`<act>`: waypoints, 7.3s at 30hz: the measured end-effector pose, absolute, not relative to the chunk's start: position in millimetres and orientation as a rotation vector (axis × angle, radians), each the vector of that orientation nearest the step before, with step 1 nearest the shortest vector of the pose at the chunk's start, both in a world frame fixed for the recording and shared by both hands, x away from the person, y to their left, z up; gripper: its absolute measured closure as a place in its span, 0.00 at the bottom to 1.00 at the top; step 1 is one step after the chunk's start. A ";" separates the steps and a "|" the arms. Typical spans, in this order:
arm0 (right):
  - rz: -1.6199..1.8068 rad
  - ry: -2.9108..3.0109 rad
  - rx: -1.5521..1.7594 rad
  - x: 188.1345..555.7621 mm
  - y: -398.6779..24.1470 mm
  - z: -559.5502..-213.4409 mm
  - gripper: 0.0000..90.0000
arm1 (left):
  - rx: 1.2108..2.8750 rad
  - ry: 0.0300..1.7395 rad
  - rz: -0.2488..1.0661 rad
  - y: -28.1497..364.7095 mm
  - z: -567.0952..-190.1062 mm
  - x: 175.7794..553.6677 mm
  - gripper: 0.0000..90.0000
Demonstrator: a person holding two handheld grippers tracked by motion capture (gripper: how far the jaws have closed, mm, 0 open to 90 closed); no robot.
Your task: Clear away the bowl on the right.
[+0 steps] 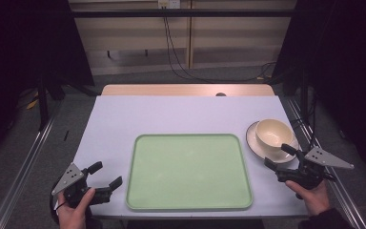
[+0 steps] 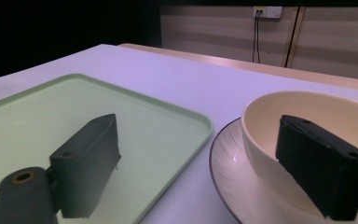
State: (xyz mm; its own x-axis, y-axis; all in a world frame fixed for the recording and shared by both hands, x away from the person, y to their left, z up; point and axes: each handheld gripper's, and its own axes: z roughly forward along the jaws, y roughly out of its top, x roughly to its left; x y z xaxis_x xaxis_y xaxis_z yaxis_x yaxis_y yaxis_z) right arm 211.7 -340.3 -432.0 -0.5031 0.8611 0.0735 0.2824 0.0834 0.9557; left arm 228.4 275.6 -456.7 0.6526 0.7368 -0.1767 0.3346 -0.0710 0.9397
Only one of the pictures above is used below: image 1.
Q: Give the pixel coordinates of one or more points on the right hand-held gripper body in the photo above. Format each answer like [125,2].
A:
[311,175]

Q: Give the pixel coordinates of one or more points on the light green plastic tray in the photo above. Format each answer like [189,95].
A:
[189,173]

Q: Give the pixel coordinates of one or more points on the yellow floor tape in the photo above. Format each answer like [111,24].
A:
[31,103]

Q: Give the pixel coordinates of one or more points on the black horizontal bar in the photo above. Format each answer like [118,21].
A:
[184,13]

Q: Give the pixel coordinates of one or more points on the dark curtain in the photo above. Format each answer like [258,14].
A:
[28,47]
[340,63]

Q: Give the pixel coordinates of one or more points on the small black stick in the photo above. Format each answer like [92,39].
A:
[66,135]

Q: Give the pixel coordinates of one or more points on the cream ceramic plate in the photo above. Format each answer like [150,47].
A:
[251,140]

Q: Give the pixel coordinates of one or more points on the black metal stand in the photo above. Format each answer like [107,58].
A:
[43,101]
[304,95]

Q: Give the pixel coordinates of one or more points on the dark table grommet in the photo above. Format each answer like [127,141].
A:
[220,94]

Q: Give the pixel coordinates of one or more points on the light wooden table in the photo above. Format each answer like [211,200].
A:
[171,89]

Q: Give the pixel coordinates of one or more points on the aluminium rail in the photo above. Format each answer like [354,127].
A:
[343,197]
[22,175]

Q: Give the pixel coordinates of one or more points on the cream ceramic bowl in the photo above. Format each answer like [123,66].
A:
[272,135]

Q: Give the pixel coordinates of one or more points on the person's left hand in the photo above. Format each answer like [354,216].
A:
[73,214]

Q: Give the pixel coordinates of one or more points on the white wall socket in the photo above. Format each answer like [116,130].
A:
[169,3]

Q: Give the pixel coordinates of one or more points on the person's right hand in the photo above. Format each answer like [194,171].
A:
[314,198]

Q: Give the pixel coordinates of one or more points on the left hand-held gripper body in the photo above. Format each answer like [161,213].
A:
[70,178]

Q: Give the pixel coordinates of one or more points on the pale lavender table mat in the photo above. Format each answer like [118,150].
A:
[171,117]

